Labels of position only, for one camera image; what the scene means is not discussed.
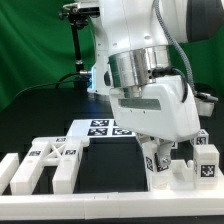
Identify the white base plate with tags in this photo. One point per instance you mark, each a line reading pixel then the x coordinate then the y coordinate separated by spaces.
pixel 97 128

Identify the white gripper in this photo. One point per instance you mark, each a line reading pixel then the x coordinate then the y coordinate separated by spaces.
pixel 160 113

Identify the white chair back frame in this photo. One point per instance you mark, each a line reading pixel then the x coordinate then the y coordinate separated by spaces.
pixel 63 153

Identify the green backdrop curtain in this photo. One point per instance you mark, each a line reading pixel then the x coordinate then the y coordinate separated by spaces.
pixel 36 47

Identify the camera on stand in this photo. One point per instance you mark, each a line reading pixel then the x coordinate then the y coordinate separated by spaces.
pixel 82 6

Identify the white chair seat part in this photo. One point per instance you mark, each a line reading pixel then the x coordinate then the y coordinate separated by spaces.
pixel 182 177

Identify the white tagged cube right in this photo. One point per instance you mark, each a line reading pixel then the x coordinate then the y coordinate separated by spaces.
pixel 201 139

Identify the black camera stand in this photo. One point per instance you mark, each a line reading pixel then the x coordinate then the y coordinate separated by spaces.
pixel 77 22

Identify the white U-shaped obstacle fence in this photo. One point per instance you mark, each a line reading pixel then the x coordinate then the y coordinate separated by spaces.
pixel 43 204

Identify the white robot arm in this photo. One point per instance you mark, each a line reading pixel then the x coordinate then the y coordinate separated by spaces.
pixel 143 39

